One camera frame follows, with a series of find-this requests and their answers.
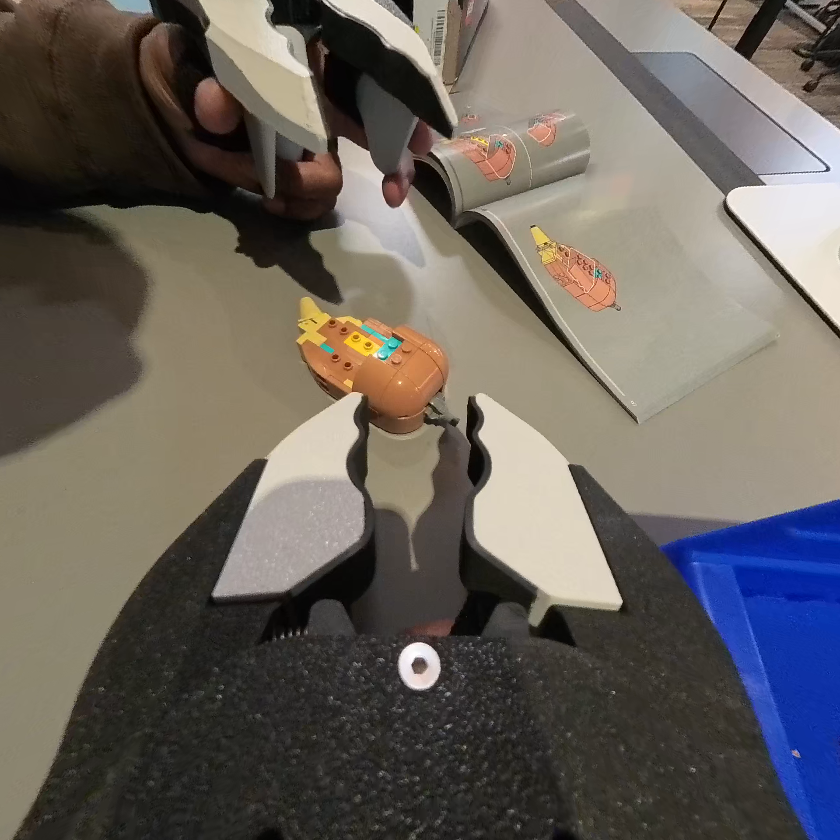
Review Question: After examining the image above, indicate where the grey desk hatch cover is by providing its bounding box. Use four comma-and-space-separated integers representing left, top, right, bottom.
633, 51, 831, 175

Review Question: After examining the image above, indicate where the grey desk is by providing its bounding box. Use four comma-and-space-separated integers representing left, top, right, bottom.
0, 0, 840, 840

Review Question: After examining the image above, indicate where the white stand base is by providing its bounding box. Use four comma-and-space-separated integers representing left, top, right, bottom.
724, 185, 840, 336

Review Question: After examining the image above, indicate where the brown brick vehicle model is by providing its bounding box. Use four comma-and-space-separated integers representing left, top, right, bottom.
293, 297, 460, 434

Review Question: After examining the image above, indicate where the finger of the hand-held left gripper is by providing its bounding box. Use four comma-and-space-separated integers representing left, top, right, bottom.
199, 0, 331, 199
320, 0, 459, 177

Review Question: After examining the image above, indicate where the blue plastic bin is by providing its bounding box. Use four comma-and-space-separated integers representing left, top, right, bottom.
659, 500, 840, 840

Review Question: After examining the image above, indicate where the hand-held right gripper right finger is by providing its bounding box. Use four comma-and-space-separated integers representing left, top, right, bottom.
462, 394, 623, 629

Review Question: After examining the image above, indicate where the person's left hand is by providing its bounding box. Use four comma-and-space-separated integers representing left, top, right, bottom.
138, 23, 434, 221

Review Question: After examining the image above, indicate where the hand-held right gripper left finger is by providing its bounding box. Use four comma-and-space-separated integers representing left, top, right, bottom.
211, 392, 376, 601

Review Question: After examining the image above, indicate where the open instruction booklet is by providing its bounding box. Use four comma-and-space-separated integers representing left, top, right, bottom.
413, 110, 782, 424

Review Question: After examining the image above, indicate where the dark printed cardboard box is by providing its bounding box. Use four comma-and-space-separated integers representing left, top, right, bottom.
412, 0, 490, 86

